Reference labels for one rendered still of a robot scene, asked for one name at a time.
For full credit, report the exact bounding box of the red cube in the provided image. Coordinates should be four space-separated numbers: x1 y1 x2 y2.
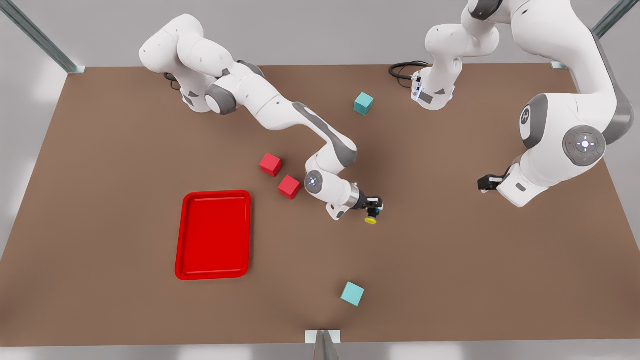
278 174 302 201
259 153 283 178

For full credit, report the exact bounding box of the teal cube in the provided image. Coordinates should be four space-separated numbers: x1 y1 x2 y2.
353 92 375 117
340 281 365 308

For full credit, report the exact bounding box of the red rectangular tray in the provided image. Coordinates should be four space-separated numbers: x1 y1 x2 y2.
175 190 252 281

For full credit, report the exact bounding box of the silver frame post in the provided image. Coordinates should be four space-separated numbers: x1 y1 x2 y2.
550 0 640 70
0 0 86 75
305 329 342 360

